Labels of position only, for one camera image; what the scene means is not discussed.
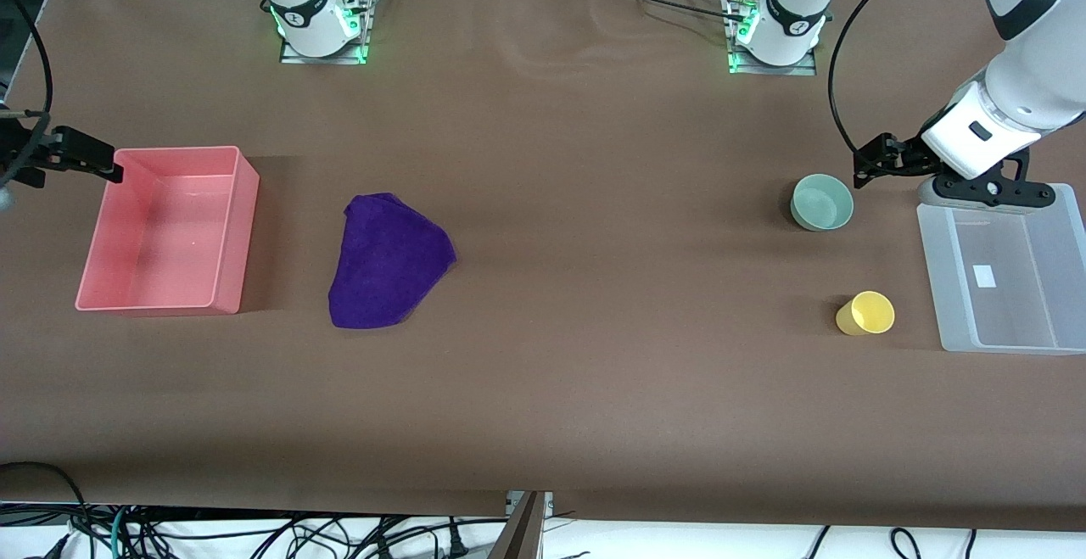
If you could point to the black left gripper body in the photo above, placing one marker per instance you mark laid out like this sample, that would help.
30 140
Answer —
908 154

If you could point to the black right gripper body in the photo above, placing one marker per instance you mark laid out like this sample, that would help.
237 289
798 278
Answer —
19 152

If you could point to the purple cloth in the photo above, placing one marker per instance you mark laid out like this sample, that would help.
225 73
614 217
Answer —
386 262

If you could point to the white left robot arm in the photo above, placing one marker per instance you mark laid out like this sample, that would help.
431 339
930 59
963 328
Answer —
1031 84

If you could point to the pale green bowl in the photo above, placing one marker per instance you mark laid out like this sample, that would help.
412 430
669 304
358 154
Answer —
821 204

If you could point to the yellow plastic cup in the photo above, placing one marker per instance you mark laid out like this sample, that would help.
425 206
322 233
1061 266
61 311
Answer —
870 313

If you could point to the pink plastic bin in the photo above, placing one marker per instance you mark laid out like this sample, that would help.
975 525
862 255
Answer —
170 237

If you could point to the white label sticker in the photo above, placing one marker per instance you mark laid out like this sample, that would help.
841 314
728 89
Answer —
985 276

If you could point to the clear plastic bin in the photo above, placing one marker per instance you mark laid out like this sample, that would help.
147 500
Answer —
1010 313

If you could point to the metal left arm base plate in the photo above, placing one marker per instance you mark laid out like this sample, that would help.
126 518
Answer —
797 70

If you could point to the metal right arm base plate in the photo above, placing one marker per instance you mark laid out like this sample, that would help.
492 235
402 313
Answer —
293 58

